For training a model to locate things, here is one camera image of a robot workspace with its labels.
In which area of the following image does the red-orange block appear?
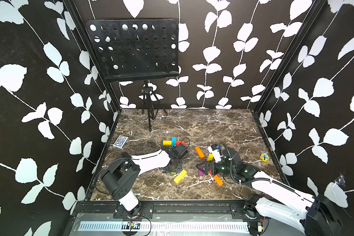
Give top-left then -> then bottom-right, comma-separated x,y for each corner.
176,141 -> 185,146

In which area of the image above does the teal block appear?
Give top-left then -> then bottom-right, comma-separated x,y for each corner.
171,137 -> 177,147

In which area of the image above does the orange block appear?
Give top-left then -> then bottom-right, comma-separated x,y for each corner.
213,175 -> 224,186
195,146 -> 205,159

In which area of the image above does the long yellow block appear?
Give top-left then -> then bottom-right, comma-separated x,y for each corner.
174,170 -> 187,184

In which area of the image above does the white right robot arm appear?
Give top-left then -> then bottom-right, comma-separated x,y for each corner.
196,143 -> 343,236

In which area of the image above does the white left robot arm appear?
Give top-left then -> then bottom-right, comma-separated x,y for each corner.
99,143 -> 188,220

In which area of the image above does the small yellow block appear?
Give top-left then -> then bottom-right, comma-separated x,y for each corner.
207,153 -> 214,161

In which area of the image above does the purple block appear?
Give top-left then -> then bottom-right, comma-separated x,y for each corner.
198,166 -> 205,180

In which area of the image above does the orange block front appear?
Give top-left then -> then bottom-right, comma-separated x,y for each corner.
213,175 -> 224,186

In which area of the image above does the yellow tape roll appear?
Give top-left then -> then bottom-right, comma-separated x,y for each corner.
260,153 -> 269,162

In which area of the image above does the black music stand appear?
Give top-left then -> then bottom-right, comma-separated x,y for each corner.
86,19 -> 179,122

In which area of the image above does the white perforated strip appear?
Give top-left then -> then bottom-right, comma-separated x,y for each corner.
78,221 -> 249,234

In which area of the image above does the black front rail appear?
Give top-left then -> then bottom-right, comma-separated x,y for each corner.
72,199 -> 263,221

